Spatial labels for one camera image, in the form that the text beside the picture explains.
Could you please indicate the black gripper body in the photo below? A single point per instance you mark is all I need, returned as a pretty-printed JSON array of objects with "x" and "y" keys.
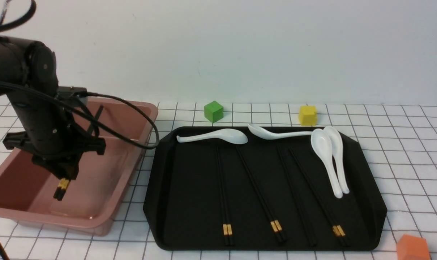
[{"x": 67, "y": 142}]

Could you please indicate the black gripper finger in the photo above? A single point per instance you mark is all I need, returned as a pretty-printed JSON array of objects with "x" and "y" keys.
[{"x": 65, "y": 169}]

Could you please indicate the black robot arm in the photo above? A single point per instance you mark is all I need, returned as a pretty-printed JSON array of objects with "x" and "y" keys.
[{"x": 32, "y": 66}]

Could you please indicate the pink plastic bin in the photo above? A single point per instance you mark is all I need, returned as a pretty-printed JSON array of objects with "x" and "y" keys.
[{"x": 91, "y": 201}]

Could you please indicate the black plastic tray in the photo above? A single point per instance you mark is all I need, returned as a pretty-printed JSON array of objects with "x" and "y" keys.
[{"x": 182, "y": 203}]

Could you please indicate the green cube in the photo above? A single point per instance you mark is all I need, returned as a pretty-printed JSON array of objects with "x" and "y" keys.
[{"x": 213, "y": 111}]

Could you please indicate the white spoon left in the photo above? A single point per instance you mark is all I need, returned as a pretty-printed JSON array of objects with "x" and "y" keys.
[{"x": 232, "y": 136}]

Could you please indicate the white spoon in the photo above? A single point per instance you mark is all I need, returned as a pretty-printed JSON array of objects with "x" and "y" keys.
[
  {"x": 322, "y": 146},
  {"x": 232, "y": 136},
  {"x": 338, "y": 152},
  {"x": 267, "y": 135}
]

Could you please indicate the white spoon top middle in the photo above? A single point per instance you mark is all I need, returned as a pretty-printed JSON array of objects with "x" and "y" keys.
[{"x": 267, "y": 135}]

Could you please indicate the yellow cube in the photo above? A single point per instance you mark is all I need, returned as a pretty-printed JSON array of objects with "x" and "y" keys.
[{"x": 307, "y": 115}]

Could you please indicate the white spoon front right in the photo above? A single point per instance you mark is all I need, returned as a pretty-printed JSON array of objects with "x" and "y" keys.
[{"x": 322, "y": 146}]

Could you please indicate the white spoon rear right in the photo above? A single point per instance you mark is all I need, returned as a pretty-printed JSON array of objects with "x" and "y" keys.
[{"x": 338, "y": 152}]

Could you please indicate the orange cube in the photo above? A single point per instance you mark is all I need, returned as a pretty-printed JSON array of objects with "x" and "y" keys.
[{"x": 410, "y": 247}]

